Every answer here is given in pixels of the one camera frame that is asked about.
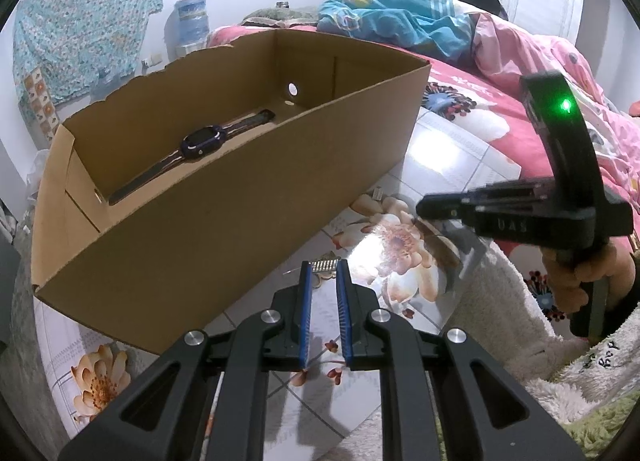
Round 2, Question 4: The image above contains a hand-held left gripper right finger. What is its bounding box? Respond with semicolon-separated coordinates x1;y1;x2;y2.
336;258;586;461

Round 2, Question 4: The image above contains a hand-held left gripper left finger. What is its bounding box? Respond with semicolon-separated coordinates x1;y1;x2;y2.
59;260;314;461

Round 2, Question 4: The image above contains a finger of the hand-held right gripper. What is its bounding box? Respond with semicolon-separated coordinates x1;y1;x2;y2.
415;179;553;223

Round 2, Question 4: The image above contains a small silver hair comb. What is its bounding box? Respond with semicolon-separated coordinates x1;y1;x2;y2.
309;257;347;276

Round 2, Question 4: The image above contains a brown cardboard box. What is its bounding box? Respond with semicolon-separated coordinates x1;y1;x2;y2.
31;28;432;356

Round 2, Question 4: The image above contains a pink and black wristwatch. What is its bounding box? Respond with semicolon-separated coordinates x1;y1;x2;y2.
107;110;277;206

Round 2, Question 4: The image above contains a person's right forearm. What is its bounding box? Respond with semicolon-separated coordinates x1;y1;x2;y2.
600;251;640;342

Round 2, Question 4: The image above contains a person's right hand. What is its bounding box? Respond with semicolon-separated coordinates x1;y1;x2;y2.
541;240;633;324

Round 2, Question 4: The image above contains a floral white mattress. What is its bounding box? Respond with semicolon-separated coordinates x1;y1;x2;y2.
34;128;523;461

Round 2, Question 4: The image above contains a pink floral bed sheet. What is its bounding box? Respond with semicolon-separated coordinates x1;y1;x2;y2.
207;24;640;262

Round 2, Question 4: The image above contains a light pink quilt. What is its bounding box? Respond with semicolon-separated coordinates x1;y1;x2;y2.
472;14;640;222

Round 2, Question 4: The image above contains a green patterned pillow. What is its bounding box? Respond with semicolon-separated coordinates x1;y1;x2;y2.
242;6;321;27

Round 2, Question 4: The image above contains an olive green fluffy cloth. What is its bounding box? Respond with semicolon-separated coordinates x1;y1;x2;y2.
560;401;640;457

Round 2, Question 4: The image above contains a blue water bottle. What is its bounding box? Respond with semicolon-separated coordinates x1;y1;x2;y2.
175;0;211;42

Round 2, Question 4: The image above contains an orange checkered panel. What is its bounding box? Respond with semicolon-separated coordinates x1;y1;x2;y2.
17;68;58;142

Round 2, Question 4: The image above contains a teal patterned wall cloth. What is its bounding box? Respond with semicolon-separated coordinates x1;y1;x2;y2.
12;0;163;104

